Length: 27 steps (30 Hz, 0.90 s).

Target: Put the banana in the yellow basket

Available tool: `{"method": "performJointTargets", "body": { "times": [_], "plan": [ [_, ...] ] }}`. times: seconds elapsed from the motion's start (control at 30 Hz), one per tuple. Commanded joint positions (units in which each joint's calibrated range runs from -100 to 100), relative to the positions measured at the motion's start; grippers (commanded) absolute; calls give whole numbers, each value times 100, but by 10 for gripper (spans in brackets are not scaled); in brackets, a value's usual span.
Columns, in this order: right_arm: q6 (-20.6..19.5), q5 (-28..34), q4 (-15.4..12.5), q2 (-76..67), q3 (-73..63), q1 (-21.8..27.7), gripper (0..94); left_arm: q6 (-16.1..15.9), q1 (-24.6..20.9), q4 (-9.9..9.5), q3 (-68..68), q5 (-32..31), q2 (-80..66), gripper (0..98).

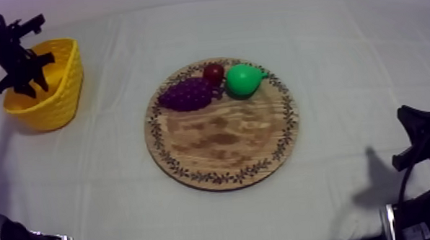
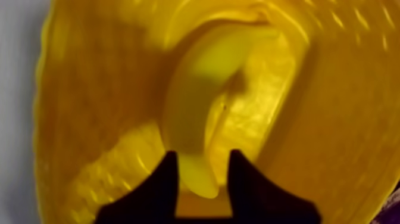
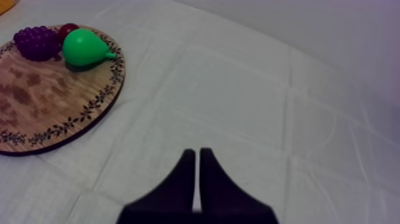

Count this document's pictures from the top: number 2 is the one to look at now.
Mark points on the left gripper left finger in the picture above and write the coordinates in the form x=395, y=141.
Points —
x=153, y=197

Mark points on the purple toy grapes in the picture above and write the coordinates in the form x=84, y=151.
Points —
x=392, y=208

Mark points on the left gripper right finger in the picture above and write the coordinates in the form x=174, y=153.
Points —
x=253, y=197

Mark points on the yellow toy banana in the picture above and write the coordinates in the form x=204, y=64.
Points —
x=200, y=94

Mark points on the yellow plastic basket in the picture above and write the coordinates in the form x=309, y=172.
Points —
x=93, y=94

